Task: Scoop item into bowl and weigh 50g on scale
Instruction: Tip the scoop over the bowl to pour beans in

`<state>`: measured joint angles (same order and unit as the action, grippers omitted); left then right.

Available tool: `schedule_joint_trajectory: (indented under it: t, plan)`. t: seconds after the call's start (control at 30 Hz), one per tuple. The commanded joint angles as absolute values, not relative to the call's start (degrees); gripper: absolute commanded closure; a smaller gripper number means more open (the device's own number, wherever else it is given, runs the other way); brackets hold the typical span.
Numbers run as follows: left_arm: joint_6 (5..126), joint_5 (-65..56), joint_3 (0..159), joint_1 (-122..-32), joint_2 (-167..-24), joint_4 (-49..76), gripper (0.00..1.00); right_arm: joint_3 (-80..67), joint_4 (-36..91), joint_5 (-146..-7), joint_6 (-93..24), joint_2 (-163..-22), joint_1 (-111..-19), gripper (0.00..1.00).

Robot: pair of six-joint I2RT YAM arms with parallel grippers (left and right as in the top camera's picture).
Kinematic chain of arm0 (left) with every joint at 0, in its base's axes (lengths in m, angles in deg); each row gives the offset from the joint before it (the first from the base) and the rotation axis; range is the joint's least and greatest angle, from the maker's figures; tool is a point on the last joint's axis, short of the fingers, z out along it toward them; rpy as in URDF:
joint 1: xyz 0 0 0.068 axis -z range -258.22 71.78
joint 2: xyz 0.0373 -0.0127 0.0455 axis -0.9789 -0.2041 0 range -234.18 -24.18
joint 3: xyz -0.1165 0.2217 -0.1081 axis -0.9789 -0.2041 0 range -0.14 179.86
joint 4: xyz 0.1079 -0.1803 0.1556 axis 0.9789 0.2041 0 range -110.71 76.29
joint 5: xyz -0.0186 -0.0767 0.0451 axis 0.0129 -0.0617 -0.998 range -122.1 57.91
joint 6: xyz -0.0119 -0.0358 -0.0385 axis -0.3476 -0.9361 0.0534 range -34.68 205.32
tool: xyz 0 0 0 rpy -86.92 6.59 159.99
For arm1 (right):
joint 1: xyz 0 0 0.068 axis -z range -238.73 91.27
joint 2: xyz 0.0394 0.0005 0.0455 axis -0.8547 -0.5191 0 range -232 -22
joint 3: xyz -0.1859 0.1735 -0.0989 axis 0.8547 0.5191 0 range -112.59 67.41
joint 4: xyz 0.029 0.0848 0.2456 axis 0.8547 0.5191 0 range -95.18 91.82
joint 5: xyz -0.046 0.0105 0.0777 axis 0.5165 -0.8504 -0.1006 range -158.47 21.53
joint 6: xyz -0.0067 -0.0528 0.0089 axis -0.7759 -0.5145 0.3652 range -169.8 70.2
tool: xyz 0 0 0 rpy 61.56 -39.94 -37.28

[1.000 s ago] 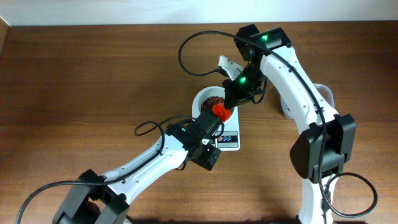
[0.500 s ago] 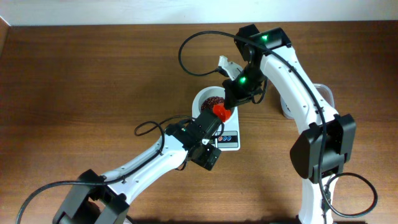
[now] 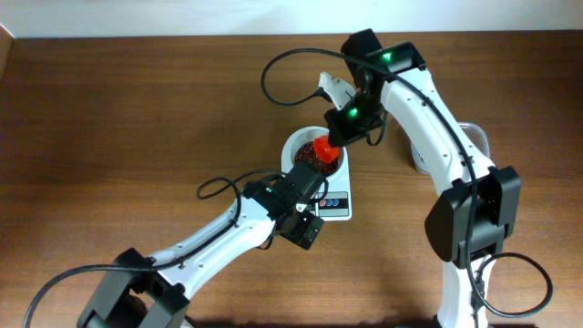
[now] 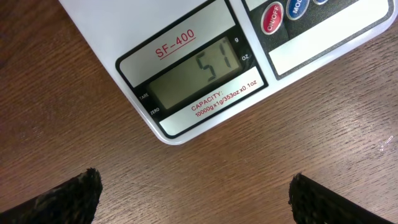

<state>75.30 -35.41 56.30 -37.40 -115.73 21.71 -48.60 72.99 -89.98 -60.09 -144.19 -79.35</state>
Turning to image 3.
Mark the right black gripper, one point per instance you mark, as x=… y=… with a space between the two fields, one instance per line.
x=340 y=137

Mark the orange plastic measuring scoop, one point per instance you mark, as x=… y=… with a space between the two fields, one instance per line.
x=324 y=151

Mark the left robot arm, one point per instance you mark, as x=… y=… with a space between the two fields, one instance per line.
x=160 y=297

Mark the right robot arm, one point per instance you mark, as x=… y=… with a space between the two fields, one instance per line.
x=477 y=202

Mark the white digital kitchen scale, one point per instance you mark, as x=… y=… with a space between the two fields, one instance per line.
x=337 y=204

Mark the white round bowl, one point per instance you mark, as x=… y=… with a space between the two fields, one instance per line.
x=304 y=135

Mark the red beans in bowl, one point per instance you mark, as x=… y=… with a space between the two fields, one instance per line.
x=307 y=152

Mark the clear plastic food container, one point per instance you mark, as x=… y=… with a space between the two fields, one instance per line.
x=476 y=135

